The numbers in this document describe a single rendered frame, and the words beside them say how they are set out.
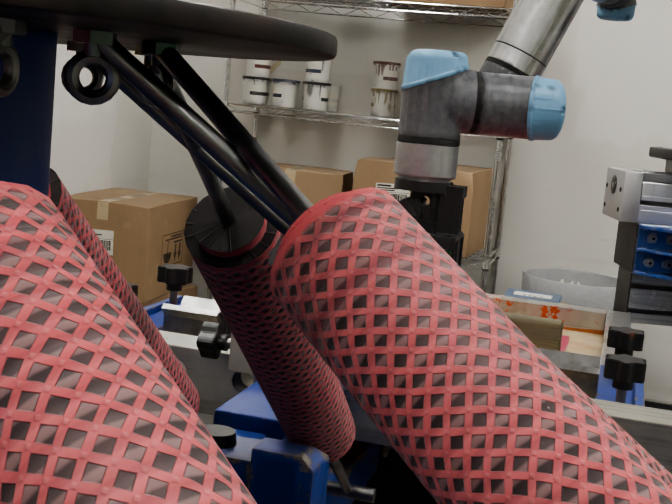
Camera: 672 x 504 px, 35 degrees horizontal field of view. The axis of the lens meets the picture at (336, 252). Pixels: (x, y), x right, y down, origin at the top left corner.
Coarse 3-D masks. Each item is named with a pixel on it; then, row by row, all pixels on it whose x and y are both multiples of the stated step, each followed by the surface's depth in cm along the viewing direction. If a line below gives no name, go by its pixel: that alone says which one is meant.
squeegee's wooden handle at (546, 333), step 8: (504, 312) 129; (512, 320) 127; (520, 320) 127; (528, 320) 127; (536, 320) 127; (544, 320) 127; (552, 320) 127; (560, 320) 128; (520, 328) 127; (528, 328) 127; (536, 328) 126; (544, 328) 126; (552, 328) 126; (560, 328) 126; (528, 336) 127; (536, 336) 127; (544, 336) 126; (552, 336) 126; (560, 336) 126; (536, 344) 127; (544, 344) 126; (552, 344) 126; (560, 344) 127
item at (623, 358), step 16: (160, 272) 135; (176, 272) 134; (192, 272) 136; (176, 288) 136; (176, 304) 137; (608, 336) 122; (624, 336) 120; (640, 336) 121; (624, 352) 122; (608, 368) 106; (624, 368) 105; (640, 368) 105; (624, 384) 106; (624, 400) 107
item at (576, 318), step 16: (496, 304) 178; (512, 304) 177; (528, 304) 176; (544, 304) 176; (560, 304) 178; (576, 320) 175; (592, 320) 174; (608, 320) 167; (624, 320) 168; (608, 352) 143; (368, 432) 107
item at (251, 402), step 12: (252, 384) 92; (240, 396) 87; (252, 396) 88; (264, 396) 88; (228, 408) 84; (240, 408) 84; (252, 408) 84; (264, 408) 85; (216, 420) 83; (228, 420) 83; (240, 420) 83; (252, 420) 82; (264, 420) 82; (276, 420) 82; (264, 432) 82; (276, 432) 82
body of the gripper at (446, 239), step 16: (416, 192) 129; (432, 192) 126; (448, 192) 127; (464, 192) 128; (416, 208) 128; (432, 208) 128; (448, 208) 127; (432, 224) 128; (448, 224) 128; (448, 240) 126
